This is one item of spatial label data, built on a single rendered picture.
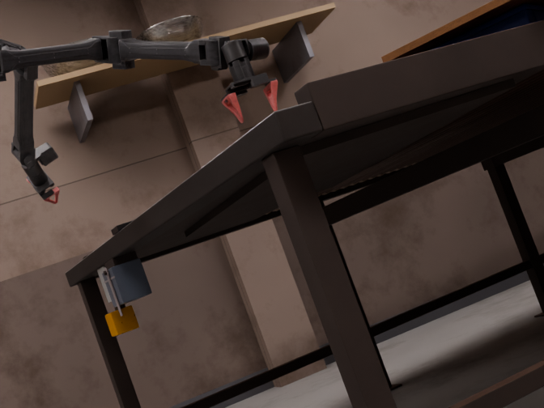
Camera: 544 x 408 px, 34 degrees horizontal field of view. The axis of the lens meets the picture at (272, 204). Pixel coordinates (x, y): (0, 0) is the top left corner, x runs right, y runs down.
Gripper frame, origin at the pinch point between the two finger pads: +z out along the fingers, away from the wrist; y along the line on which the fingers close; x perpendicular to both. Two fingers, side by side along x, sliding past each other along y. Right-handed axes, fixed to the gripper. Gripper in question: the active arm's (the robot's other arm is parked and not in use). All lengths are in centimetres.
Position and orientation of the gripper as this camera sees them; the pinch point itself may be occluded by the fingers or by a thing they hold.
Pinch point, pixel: (258, 114)
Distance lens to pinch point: 228.3
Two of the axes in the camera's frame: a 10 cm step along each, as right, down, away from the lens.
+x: 3.0, -1.9, -9.3
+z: 3.6, 9.3, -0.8
